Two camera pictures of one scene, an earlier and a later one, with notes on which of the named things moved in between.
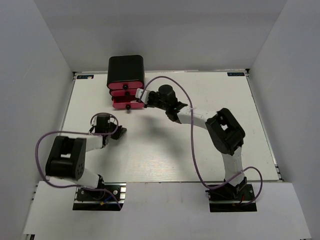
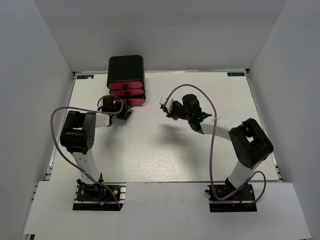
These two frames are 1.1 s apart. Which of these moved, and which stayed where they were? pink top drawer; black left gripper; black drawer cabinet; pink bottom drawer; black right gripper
Moved: black right gripper; pink bottom drawer; black left gripper
Stayed: pink top drawer; black drawer cabinet
